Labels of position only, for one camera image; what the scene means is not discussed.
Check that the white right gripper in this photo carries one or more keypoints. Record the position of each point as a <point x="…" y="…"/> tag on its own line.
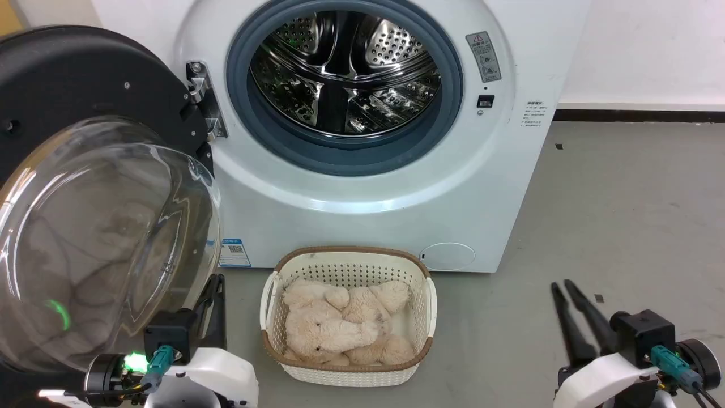
<point x="600" y="385"/>

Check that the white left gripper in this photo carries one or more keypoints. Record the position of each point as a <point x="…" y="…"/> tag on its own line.
<point x="215" y="377"/>

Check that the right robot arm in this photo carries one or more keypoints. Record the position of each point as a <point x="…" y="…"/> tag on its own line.
<point x="705" y="360"/>

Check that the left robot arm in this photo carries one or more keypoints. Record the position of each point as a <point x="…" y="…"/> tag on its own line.
<point x="103" y="372"/>

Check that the white front-load washing machine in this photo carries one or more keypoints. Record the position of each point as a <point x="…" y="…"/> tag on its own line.
<point x="368" y="215"/>

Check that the black door latch slot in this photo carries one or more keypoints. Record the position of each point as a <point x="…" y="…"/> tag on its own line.
<point x="485" y="101"/>

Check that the black door with glass bowl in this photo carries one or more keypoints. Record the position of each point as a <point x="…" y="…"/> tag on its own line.
<point x="68" y="73"/>

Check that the blue and white label sticker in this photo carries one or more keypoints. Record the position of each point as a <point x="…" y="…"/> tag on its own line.
<point x="234" y="253"/>

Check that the beige plush teddy bear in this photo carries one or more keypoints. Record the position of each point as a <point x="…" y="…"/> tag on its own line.
<point x="328" y="334"/>

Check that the white laundry basket brown rim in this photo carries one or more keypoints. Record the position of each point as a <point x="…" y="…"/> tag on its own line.
<point x="351" y="265"/>

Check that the round white filter cover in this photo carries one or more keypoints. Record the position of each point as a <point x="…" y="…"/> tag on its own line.
<point x="447" y="256"/>

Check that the black baseboard strip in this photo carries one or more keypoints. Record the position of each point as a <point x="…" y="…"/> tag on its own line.
<point x="640" y="115"/>

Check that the perforated steel washer drum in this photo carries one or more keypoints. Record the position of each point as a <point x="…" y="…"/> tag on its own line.
<point x="340" y="73"/>

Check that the grey warning sticker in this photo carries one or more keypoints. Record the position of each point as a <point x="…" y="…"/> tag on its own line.
<point x="483" y="56"/>

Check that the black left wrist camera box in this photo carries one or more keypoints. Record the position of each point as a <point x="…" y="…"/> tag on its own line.
<point x="170" y="335"/>

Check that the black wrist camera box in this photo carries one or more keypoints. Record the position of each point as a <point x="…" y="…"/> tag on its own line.
<point x="170" y="335"/>
<point x="643" y="337"/>

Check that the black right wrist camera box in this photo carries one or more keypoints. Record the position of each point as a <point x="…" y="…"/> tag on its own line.
<point x="643" y="337"/>

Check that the metal door hinge bracket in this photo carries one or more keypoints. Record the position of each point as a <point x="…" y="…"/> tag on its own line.
<point x="212" y="116"/>

